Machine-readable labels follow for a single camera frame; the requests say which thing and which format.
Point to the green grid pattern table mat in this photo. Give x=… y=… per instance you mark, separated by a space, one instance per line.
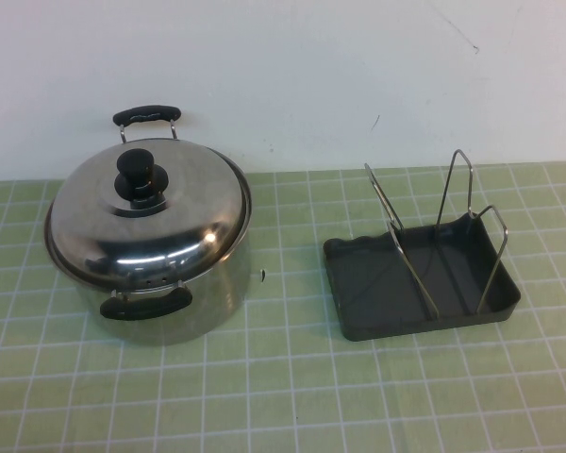
x=311 y=401

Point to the steel pot lid black knob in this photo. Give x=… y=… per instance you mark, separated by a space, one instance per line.
x=170 y=226

